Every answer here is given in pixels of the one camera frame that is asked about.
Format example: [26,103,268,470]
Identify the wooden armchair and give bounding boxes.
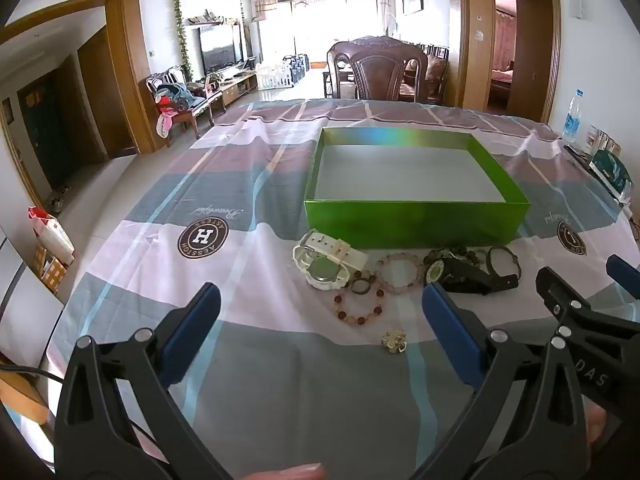
[146,67,223,140]

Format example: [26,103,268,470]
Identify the black watch with green face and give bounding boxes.
[424,252,518,295]

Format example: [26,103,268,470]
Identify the white baby fence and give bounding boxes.
[255,52,311,91]

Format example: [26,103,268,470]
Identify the red and white shopping bag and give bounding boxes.
[27,206,76,266]

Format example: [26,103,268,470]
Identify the standing air conditioner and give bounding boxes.
[250,20,266,63]

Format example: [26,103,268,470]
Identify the small upright boxes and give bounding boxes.
[585,125,623,158]

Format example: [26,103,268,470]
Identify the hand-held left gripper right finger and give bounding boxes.
[412,282,588,480]

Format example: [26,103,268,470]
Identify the person's left hand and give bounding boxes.
[247,464,327,480]

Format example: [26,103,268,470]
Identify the green cardboard box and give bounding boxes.
[304,127,531,250]

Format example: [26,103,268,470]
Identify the dark bead bracelet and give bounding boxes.
[440,245,488,266]

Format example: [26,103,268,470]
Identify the pile of clothes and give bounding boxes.
[155,82,201,138]

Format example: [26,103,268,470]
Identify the green hanging vine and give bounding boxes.
[172,0,195,81]

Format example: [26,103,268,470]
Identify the flat screen television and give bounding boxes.
[199,25,240,75]

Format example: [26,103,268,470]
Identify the black cable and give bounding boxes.
[0,365,66,388]

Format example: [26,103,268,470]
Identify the pink bead bracelet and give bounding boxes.
[374,253,426,297]

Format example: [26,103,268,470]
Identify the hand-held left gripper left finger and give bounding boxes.
[55,282,233,480]

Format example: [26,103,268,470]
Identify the gold flower brooch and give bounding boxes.
[381,329,408,353]

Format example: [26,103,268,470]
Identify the carved wooden dining chair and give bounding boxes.
[327,36,431,103]

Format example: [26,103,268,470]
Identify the white cabinet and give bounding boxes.
[0,225,66,361]

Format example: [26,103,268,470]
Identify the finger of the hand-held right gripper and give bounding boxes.
[536,267,626,356]
[606,255,640,301]

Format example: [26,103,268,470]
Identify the white wrist watch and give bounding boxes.
[292,229,368,291]

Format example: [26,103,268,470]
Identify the red bead bracelet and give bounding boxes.
[333,280,386,326]

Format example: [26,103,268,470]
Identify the slim black wrist watch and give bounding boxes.
[486,245,522,291]

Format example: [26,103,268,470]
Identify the clear water bottle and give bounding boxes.
[562,89,583,143]

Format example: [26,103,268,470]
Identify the green packet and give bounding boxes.
[590,147,633,196]

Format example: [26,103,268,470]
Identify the pastel checked printed tablecloth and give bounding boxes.
[47,99,640,480]

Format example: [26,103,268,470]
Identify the wooden chair with cushion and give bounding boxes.
[422,45,451,106]

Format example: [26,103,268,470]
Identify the person's right hand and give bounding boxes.
[586,402,609,448]

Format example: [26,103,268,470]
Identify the wooden television cabinet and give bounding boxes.
[210,67,261,106]

